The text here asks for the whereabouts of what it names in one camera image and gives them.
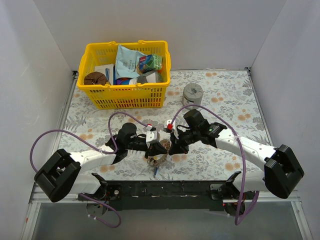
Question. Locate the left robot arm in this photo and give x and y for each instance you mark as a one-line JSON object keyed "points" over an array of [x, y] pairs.
{"points": [[63, 173]]}

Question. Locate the white blue box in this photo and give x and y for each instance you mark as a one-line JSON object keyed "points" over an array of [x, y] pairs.
{"points": [[108, 70]]}

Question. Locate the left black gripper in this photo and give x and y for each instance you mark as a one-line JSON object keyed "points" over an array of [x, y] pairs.
{"points": [[151, 147]]}

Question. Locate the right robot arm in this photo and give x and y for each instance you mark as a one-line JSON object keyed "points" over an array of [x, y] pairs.
{"points": [[280, 170]]}

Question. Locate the brown round pouch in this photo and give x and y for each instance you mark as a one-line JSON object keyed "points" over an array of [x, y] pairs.
{"points": [[95, 78]]}

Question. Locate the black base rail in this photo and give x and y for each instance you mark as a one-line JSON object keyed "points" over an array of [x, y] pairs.
{"points": [[168, 195]]}

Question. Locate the floral table mat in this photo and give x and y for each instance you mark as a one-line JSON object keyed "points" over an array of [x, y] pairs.
{"points": [[228, 95]]}

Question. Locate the blue green sponge pack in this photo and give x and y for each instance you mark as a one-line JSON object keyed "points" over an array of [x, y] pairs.
{"points": [[151, 62]]}

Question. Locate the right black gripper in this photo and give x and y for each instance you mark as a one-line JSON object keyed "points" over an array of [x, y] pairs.
{"points": [[176, 144]]}

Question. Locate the yellow plastic shopping basket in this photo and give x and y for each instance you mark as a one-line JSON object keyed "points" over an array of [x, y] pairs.
{"points": [[105, 97]]}

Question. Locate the light blue chips bag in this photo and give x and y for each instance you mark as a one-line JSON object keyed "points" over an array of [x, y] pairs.
{"points": [[127, 63]]}

